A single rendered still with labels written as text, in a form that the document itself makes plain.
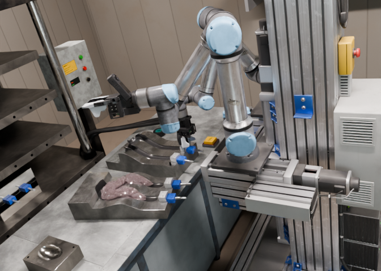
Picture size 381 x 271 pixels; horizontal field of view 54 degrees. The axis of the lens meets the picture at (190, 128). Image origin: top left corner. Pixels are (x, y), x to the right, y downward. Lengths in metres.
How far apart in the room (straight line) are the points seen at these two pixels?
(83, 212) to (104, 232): 0.17
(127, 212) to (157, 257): 0.30
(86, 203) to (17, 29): 2.83
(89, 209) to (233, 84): 0.99
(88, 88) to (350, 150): 1.77
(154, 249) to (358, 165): 1.03
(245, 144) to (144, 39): 3.43
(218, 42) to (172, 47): 3.26
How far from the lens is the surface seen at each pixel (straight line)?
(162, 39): 4.57
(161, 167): 2.05
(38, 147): 2.38
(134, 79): 5.07
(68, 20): 4.88
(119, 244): 1.78
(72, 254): 1.75
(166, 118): 1.43
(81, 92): 2.65
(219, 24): 1.27
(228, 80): 1.35
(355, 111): 1.57
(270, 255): 2.37
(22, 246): 2.05
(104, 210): 1.91
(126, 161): 2.19
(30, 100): 2.37
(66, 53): 2.58
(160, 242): 1.99
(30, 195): 2.39
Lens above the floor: 1.94
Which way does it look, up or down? 27 degrees down
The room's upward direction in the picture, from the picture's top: 13 degrees counter-clockwise
